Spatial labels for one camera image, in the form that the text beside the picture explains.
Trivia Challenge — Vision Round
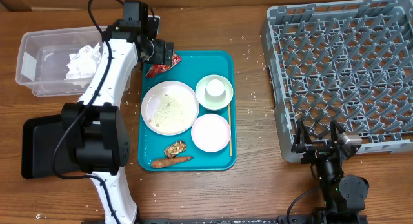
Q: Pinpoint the black tray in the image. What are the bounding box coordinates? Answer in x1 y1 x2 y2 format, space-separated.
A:
21 114 64 179

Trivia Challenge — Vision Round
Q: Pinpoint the pale green bowl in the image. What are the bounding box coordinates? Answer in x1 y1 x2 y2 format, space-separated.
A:
195 74 234 111

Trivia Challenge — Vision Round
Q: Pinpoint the small white bowl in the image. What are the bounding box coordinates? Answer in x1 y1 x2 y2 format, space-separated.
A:
191 114 230 153

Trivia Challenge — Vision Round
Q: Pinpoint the large white plate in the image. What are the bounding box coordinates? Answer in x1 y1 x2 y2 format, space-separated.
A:
141 81 199 136

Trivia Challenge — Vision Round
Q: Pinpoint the brown food scrap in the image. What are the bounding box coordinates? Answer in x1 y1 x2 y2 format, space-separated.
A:
164 141 187 158

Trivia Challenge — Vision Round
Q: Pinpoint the white cup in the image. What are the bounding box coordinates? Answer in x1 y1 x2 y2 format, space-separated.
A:
205 79 225 99

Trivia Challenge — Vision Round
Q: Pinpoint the clear plastic bin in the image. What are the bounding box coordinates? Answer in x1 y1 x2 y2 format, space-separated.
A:
15 25 132 97

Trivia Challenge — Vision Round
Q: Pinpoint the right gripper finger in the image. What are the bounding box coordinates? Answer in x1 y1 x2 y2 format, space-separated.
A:
330 120 346 146
295 120 312 147

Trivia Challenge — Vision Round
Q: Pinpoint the carrot piece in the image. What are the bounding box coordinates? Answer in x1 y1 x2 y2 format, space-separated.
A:
151 156 194 169

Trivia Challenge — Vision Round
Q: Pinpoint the grey dishwasher rack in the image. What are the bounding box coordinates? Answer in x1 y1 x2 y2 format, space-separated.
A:
261 0 412 163

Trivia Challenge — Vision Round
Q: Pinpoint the white napkin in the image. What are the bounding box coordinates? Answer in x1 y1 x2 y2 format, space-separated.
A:
65 43 101 88

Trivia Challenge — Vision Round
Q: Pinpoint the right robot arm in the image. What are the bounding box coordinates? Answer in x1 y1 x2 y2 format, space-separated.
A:
285 121 369 224

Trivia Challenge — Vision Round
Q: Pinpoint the red snack wrapper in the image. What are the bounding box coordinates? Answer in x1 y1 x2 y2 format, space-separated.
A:
145 52 181 78

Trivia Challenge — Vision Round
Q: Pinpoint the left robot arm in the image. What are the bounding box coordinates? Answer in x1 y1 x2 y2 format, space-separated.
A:
57 0 174 223

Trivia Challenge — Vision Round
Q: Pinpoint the wooden chopstick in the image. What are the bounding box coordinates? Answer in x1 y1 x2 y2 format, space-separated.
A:
228 102 232 158

